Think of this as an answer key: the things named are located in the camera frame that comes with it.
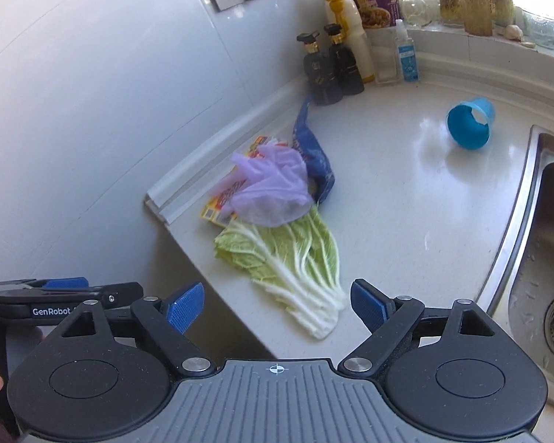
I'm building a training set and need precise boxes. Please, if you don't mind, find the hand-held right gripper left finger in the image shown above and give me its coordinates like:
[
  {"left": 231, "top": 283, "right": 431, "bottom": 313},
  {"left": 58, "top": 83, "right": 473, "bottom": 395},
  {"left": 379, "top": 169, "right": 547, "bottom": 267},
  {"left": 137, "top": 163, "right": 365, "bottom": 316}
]
[{"left": 61, "top": 281, "right": 212, "bottom": 377}]

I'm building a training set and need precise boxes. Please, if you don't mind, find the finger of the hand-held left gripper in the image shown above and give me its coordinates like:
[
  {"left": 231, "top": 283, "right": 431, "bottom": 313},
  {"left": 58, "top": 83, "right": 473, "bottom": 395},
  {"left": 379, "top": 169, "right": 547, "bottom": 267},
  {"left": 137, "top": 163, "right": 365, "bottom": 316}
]
[
  {"left": 0, "top": 278, "right": 89, "bottom": 295},
  {"left": 0, "top": 283, "right": 144, "bottom": 320}
]

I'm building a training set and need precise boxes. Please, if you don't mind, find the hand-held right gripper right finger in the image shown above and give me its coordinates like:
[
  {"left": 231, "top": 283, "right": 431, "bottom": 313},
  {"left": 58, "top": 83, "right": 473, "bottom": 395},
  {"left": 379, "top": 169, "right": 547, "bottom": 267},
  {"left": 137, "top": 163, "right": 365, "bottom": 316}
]
[{"left": 338, "top": 279, "right": 496, "bottom": 374}]

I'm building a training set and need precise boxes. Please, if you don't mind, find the napa cabbage leaf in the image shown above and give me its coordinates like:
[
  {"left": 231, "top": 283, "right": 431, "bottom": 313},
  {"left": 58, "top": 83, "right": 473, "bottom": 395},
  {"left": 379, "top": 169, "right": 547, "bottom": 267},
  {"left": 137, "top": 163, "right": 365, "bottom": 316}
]
[{"left": 213, "top": 205, "right": 347, "bottom": 340}]

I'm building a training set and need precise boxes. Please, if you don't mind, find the yellow snack wrapper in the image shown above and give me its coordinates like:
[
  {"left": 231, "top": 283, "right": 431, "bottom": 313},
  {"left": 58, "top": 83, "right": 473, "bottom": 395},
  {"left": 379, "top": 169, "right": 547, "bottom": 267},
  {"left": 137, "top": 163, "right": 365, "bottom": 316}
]
[{"left": 199, "top": 135, "right": 287, "bottom": 228}]

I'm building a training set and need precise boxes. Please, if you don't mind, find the purple plastic bag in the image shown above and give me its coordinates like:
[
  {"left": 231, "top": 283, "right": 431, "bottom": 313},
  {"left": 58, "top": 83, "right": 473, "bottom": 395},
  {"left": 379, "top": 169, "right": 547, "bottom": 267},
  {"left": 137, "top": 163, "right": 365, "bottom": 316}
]
[{"left": 230, "top": 144, "right": 315, "bottom": 228}]

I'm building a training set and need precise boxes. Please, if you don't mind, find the blue plastic bag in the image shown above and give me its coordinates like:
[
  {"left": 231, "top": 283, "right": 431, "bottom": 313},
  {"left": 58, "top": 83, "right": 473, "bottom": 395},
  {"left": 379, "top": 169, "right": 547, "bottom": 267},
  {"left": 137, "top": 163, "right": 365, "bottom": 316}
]
[{"left": 292, "top": 97, "right": 337, "bottom": 204}]

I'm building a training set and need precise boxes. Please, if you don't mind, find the broken blue plastic cup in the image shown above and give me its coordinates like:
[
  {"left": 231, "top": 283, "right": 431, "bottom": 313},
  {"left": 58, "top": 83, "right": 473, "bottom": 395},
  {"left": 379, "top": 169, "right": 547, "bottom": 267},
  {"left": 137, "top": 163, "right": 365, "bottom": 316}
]
[{"left": 445, "top": 97, "right": 496, "bottom": 151}]

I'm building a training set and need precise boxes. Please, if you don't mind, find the stainless steel sink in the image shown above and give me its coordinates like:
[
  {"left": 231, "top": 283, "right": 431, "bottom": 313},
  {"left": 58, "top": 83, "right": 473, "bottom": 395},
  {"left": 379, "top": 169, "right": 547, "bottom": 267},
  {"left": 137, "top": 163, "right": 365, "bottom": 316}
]
[{"left": 487, "top": 124, "right": 554, "bottom": 425}]

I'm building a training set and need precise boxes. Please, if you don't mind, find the dark sauce bottle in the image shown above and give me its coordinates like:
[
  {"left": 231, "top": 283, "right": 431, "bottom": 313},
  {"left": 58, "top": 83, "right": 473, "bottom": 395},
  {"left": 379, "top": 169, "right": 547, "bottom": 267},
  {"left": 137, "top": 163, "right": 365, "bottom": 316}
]
[
  {"left": 297, "top": 31, "right": 343, "bottom": 106},
  {"left": 324, "top": 23, "right": 365, "bottom": 97}
]

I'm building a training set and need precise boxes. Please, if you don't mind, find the clear plastic jar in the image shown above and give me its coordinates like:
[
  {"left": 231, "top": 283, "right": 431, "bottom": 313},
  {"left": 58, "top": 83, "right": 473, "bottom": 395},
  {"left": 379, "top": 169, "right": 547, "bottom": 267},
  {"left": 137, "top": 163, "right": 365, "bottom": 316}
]
[{"left": 369, "top": 25, "right": 400, "bottom": 85}]

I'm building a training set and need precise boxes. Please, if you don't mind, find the clear bottle with blue label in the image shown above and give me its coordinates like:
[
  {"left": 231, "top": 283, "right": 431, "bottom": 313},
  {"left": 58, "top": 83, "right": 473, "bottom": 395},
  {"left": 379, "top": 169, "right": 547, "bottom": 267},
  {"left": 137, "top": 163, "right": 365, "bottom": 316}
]
[{"left": 394, "top": 18, "right": 421, "bottom": 81}]

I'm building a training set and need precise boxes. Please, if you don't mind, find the white bottle with yellow cap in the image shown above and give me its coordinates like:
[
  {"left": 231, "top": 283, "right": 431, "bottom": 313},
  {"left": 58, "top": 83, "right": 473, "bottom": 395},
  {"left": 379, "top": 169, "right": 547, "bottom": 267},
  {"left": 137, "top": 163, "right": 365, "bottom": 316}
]
[{"left": 318, "top": 0, "right": 377, "bottom": 86}]

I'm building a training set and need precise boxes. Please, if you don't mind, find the small glass jar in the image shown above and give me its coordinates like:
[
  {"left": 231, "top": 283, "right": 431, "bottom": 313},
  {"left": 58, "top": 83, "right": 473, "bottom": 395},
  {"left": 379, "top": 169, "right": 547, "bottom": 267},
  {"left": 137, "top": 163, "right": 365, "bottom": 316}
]
[{"left": 399, "top": 0, "right": 435, "bottom": 27}]

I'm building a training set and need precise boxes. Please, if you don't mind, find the purple instant noodle box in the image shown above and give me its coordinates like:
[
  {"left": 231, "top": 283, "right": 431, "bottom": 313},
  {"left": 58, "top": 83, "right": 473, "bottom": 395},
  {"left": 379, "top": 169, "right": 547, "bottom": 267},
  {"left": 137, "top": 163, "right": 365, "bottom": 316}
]
[{"left": 348, "top": 0, "right": 402, "bottom": 28}]

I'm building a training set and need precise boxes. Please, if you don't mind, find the glass bowl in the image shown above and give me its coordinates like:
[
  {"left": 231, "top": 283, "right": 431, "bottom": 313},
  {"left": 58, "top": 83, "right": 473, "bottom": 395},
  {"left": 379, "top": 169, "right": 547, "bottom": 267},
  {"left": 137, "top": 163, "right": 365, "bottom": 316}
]
[{"left": 519, "top": 7, "right": 554, "bottom": 50}]

